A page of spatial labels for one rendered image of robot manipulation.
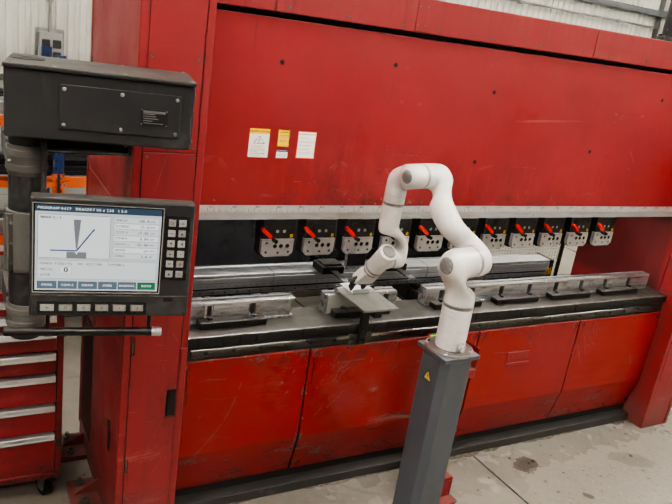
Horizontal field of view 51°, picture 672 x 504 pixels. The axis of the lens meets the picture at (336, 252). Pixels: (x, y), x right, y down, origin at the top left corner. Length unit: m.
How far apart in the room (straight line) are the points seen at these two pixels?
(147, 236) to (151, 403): 0.95
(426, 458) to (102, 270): 1.54
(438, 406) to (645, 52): 2.17
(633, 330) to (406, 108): 2.18
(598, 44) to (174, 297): 2.48
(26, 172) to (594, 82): 2.74
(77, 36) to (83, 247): 4.97
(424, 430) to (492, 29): 1.76
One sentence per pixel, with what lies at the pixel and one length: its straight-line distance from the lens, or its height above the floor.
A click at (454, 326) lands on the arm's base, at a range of 2.78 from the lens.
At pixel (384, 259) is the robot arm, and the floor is 1.24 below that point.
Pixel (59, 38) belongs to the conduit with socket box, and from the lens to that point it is 6.86.
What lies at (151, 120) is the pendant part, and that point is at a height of 1.83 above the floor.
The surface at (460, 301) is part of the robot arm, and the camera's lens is 2.74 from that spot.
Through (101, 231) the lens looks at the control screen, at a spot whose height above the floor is 1.51.
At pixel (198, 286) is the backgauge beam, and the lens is 3.28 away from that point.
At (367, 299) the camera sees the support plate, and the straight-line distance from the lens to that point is 3.20.
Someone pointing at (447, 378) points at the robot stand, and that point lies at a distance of 2.83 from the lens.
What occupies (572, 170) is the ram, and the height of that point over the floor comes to 1.60.
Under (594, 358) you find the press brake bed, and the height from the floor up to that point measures 0.50.
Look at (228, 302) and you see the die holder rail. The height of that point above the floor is 0.97.
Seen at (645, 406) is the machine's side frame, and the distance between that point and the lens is 4.94.
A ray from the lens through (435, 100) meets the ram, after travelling 3.24.
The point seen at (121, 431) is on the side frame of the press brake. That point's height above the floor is 0.55.
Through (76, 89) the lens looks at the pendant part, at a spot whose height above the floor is 1.89.
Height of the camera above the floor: 2.18
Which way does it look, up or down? 18 degrees down
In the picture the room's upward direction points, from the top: 9 degrees clockwise
